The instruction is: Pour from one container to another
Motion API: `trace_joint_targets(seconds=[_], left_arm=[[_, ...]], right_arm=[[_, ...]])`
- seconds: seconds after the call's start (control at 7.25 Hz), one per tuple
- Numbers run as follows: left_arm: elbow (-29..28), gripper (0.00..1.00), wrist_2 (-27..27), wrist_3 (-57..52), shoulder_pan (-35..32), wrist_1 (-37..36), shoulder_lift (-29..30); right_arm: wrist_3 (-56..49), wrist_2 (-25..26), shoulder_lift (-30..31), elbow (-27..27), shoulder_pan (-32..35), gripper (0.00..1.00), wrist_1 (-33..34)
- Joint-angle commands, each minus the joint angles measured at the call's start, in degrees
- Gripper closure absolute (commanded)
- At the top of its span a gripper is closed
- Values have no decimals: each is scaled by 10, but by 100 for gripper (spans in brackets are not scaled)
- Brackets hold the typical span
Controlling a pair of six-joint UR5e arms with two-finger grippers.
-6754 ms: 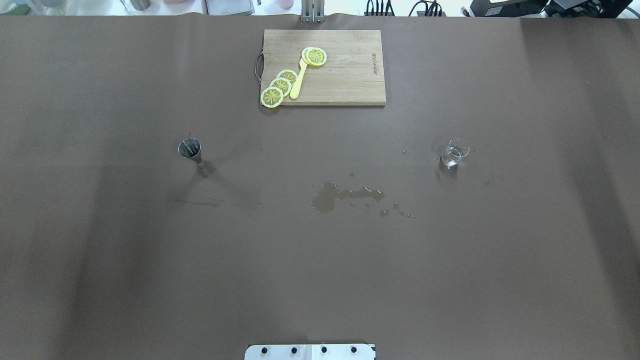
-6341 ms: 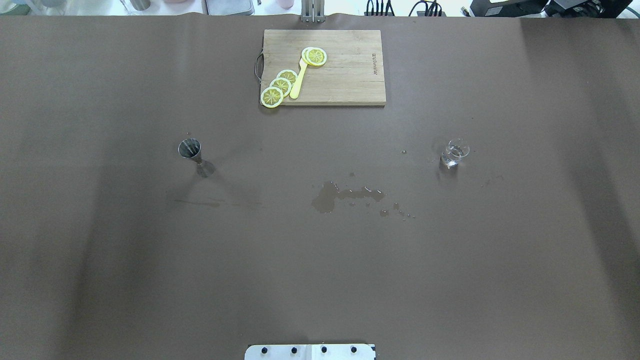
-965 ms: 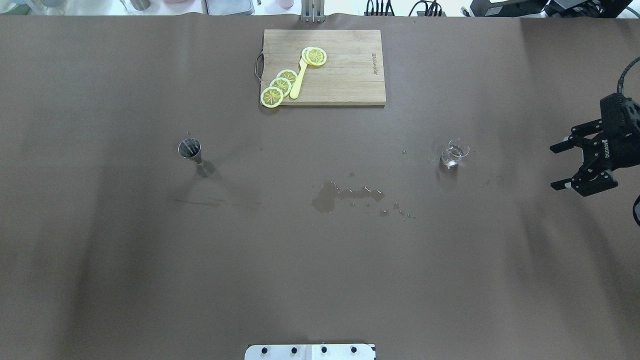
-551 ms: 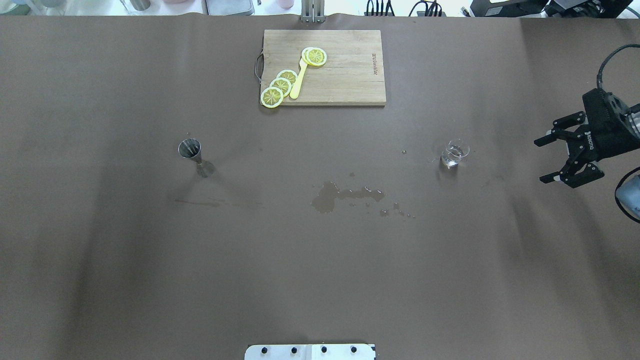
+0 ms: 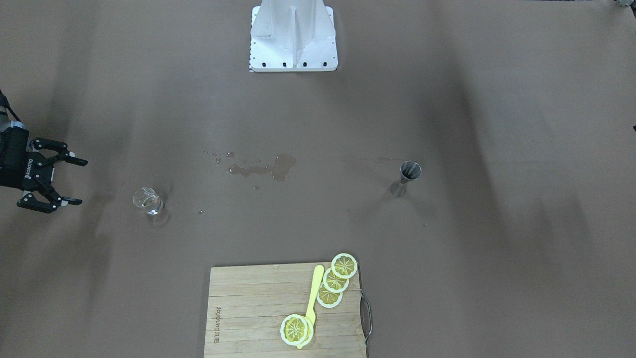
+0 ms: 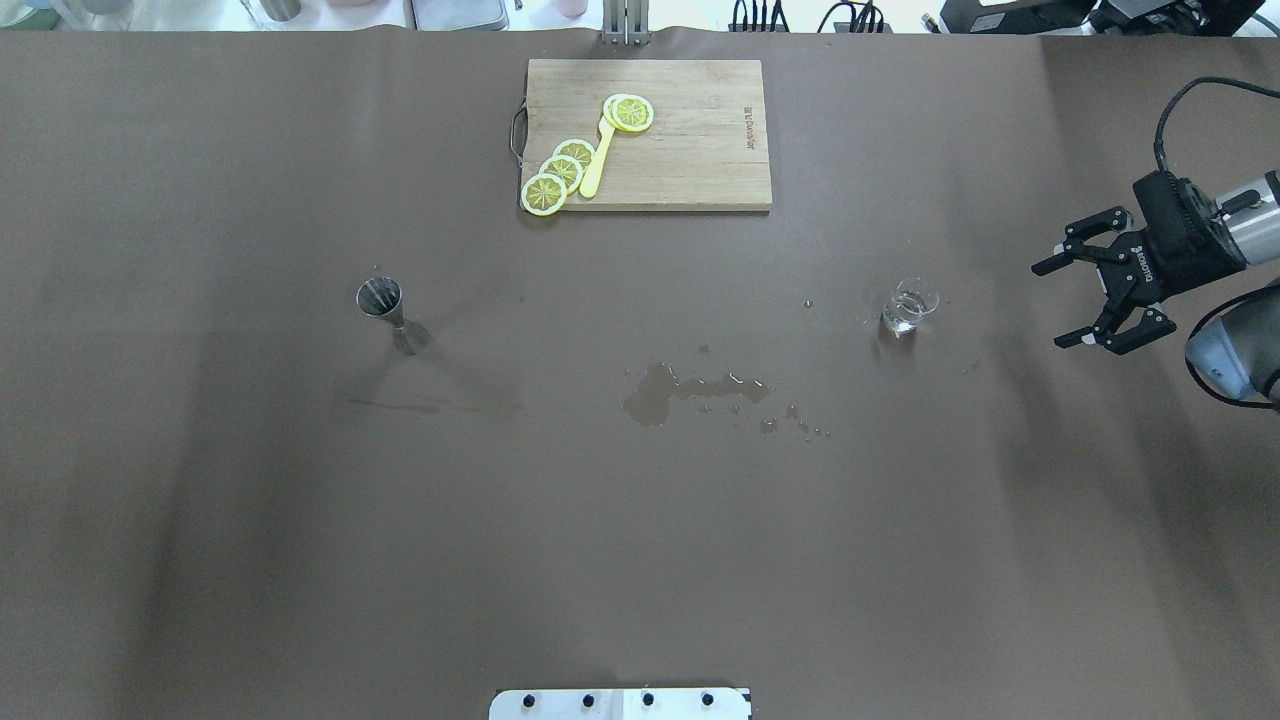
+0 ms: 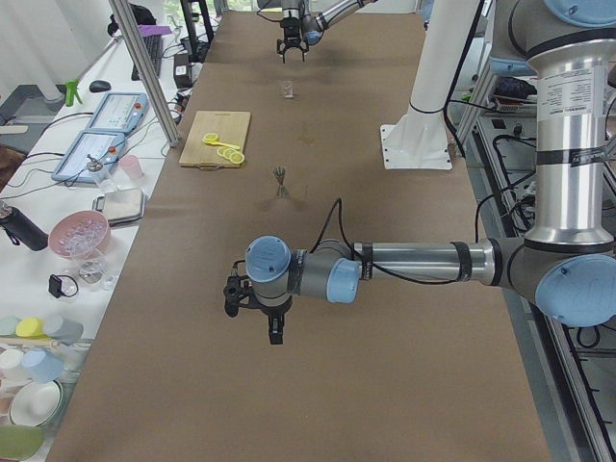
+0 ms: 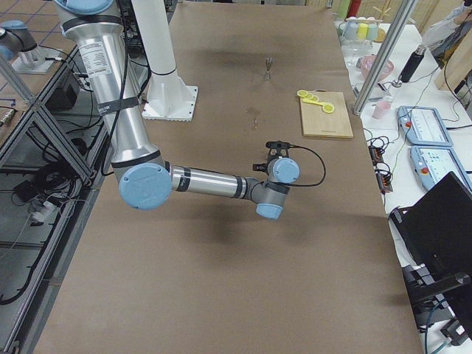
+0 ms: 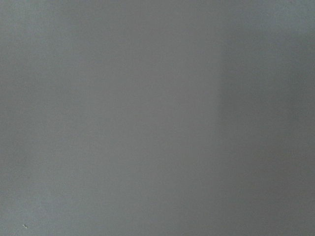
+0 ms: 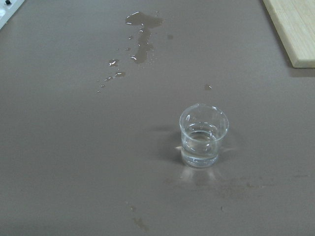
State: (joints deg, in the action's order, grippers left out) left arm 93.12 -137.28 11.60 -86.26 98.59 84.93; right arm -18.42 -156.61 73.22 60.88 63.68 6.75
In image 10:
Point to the clear glass measuring cup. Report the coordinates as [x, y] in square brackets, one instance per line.
[203, 129]

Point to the bamboo cutting board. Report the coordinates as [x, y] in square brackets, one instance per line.
[294, 21]

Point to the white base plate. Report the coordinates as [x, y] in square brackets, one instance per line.
[7, 9]

